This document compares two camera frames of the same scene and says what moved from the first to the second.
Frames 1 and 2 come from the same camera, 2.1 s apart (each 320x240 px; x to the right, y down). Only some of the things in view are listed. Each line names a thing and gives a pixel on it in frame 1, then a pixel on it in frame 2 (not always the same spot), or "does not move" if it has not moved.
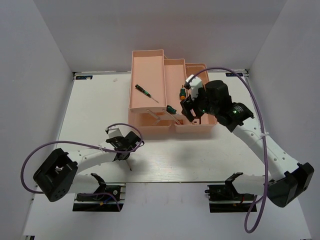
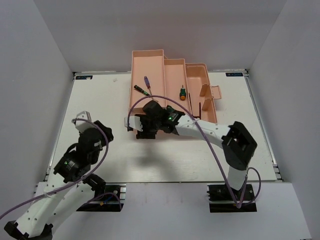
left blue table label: (82, 77) does not move
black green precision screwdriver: (144, 92) does not move
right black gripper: (188, 104) -> (145, 134)
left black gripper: (118, 138) -> (108, 130)
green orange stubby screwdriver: (182, 94) does not move
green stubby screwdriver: (171, 110) does not move
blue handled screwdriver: (129, 164) -> (148, 85)
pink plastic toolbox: (157, 88) does not move
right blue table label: (232, 74) does not move
